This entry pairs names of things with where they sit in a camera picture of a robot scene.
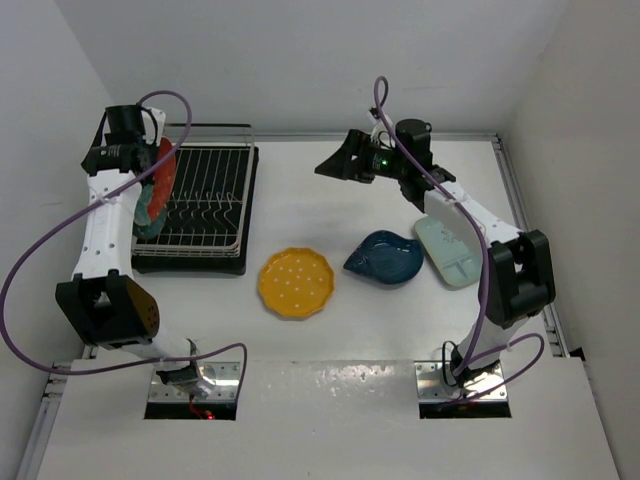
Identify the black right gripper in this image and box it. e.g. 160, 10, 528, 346
317, 129, 409, 184

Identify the red and teal round plate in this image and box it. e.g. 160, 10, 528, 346
132, 155, 177, 240

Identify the dark blue shell dish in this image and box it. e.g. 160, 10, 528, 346
343, 230, 424, 286

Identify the yellow polka dot plate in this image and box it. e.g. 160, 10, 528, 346
257, 247, 335, 320

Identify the light green rectangular plate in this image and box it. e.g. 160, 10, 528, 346
414, 216, 482, 289

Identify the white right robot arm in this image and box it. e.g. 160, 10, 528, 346
315, 119, 556, 387

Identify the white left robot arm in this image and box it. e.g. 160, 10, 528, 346
55, 104, 216, 400

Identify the black drip tray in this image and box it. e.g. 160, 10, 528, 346
132, 147, 259, 275

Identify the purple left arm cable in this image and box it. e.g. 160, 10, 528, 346
0, 89, 248, 376

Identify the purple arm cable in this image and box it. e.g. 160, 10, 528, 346
0, 89, 248, 376
373, 75, 546, 401

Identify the silver wire dish rack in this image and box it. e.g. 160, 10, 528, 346
132, 123, 255, 258

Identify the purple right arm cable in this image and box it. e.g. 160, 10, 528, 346
373, 75, 546, 401

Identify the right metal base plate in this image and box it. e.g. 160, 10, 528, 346
414, 360, 508, 404

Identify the metal base plate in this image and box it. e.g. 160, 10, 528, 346
414, 360, 508, 404
148, 361, 242, 403

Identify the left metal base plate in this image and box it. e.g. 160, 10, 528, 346
148, 361, 242, 403

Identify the aluminium table frame rail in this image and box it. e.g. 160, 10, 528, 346
492, 135, 570, 358

